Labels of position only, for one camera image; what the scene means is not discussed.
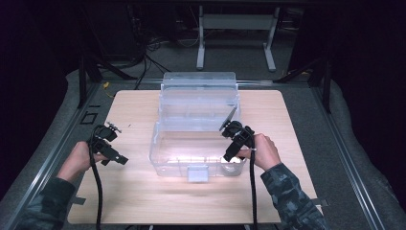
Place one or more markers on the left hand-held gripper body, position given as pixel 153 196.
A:
pixel 103 143

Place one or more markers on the white metal stand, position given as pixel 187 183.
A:
pixel 236 22

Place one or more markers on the person's left hand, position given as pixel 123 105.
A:
pixel 76 159

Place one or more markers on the black metal frame post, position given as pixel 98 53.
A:
pixel 326 89
pixel 82 83

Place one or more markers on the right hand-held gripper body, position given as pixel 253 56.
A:
pixel 239 135

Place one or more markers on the grey tape piece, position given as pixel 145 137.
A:
pixel 322 202
pixel 79 201

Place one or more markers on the yellow tag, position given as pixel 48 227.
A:
pixel 105 85

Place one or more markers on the clear plastic storage box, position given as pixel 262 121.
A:
pixel 198 108

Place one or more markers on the person's right hand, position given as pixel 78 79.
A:
pixel 265 153

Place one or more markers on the black tape square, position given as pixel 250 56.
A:
pixel 86 123

